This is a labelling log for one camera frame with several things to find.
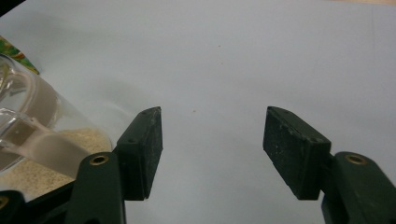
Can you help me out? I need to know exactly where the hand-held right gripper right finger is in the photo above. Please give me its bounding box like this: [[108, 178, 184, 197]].
[[262, 105, 332, 201]]

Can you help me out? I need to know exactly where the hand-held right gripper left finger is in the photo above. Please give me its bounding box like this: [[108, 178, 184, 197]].
[[116, 105, 164, 202]]

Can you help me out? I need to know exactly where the clear jar with hinged lid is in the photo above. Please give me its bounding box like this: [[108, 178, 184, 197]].
[[0, 52, 114, 201]]

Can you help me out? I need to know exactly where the yellow green spouted pouch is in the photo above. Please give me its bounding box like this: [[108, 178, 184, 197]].
[[0, 35, 41, 76]]

